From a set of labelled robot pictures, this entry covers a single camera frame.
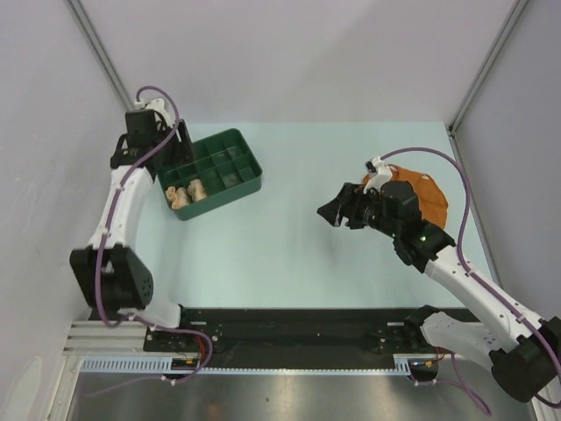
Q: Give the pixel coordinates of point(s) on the aluminium frame post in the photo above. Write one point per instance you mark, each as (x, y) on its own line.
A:
(491, 58)
(89, 32)

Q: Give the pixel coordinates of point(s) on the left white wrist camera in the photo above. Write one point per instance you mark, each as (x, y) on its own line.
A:
(159, 105)

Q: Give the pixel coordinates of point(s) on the left aluminium frame post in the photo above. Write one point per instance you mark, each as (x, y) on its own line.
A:
(89, 32)

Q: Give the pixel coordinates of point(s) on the peach boxer underwear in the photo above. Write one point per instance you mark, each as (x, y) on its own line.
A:
(178, 198)

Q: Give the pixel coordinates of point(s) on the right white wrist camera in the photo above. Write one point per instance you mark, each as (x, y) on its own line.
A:
(378, 173)

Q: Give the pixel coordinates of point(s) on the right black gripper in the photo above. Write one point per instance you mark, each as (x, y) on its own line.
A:
(347, 203)

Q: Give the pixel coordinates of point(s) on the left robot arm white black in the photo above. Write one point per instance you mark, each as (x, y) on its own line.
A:
(113, 279)

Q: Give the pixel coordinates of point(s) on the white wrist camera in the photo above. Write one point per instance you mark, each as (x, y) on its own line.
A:
(378, 173)
(159, 105)

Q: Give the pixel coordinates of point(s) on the right aluminium frame post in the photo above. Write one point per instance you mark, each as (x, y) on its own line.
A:
(491, 58)

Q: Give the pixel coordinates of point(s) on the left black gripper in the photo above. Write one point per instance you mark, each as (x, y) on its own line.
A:
(185, 150)

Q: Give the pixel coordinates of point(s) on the beige navy-trimmed underwear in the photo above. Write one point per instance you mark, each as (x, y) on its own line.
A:
(196, 191)

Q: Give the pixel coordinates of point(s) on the orange brown underwear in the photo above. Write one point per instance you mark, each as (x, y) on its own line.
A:
(432, 201)

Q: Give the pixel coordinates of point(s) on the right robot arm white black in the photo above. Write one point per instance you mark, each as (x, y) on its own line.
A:
(520, 348)

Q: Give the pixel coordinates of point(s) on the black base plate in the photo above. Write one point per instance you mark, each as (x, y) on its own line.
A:
(302, 340)

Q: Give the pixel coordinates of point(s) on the green compartment tray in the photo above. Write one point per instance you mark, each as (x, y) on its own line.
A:
(224, 164)

